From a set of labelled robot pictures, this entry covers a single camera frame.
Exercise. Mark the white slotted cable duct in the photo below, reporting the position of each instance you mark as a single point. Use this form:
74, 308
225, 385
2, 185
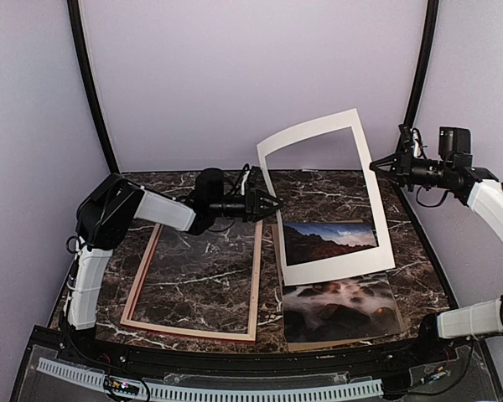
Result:
130, 389

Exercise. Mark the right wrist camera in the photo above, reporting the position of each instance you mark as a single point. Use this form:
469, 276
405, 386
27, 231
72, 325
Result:
453, 140

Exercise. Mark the sunset landscape photo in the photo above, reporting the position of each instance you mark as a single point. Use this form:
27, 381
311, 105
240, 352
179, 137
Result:
339, 310

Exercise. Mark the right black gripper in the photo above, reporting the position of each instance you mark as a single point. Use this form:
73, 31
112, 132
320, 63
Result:
402, 176

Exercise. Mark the black front rail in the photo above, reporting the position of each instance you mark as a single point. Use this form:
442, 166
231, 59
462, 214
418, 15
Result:
388, 360

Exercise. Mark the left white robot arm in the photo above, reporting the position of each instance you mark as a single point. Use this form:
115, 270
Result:
104, 218

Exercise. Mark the white mat board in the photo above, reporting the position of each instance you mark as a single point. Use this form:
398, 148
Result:
379, 258

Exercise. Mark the brown backing board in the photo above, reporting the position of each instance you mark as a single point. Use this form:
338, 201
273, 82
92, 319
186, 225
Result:
318, 345

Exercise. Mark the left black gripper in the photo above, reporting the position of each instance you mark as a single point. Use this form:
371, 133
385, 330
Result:
254, 211

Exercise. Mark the wooden picture frame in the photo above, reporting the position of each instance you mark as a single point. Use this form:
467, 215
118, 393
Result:
199, 287

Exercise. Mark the right black corner post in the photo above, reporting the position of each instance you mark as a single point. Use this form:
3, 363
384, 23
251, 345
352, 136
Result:
409, 152

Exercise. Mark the left black corner post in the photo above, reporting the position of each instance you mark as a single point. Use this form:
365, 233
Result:
88, 81

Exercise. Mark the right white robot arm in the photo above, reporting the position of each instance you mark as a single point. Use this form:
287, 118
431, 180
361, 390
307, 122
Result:
481, 192

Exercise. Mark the black corner post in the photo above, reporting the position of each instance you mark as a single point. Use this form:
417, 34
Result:
88, 81
409, 152

